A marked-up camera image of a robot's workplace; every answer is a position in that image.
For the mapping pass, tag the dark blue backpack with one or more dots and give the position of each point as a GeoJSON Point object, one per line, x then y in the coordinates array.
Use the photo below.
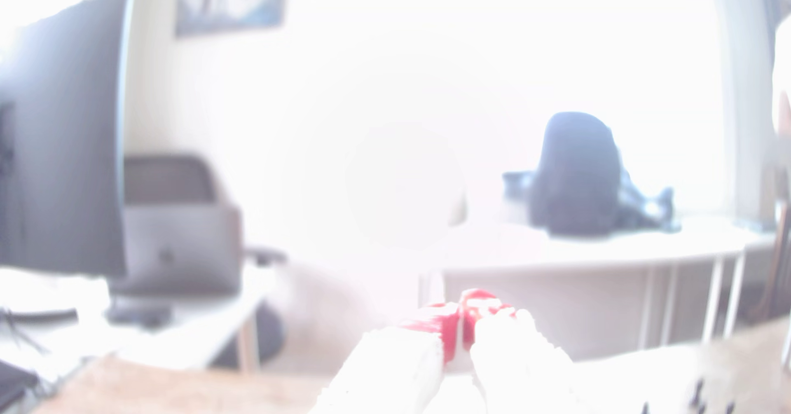
{"type": "Point", "coordinates": [578, 173]}

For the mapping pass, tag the white desk with thin legs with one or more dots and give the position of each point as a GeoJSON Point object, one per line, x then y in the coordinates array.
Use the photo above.
{"type": "Point", "coordinates": [587, 253]}

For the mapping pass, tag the grey printer box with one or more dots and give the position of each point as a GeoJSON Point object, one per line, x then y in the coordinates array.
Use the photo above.
{"type": "Point", "coordinates": [179, 241]}

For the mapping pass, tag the framed wall picture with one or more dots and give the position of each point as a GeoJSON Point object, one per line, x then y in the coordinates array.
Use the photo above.
{"type": "Point", "coordinates": [232, 0]}

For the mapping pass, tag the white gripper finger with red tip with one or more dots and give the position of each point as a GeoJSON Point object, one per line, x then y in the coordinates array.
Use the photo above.
{"type": "Point", "coordinates": [519, 371]}
{"type": "Point", "coordinates": [395, 371]}

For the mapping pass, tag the dark computer monitor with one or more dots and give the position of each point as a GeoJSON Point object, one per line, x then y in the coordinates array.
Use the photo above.
{"type": "Point", "coordinates": [62, 142]}

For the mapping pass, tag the white side table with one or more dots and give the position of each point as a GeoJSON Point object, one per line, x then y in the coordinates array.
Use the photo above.
{"type": "Point", "coordinates": [185, 333]}

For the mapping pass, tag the dark clutter beside backpack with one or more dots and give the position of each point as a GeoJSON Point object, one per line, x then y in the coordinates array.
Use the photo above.
{"type": "Point", "coordinates": [649, 213]}

